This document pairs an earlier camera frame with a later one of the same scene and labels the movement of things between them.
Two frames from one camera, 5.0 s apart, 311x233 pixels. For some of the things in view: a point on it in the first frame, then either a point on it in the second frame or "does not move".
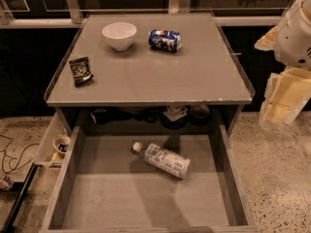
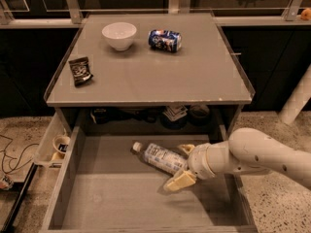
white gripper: [293, 43] -> [197, 161]
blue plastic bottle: [163, 159] does not move
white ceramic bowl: [120, 35] does not move
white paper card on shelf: [174, 113] does not move
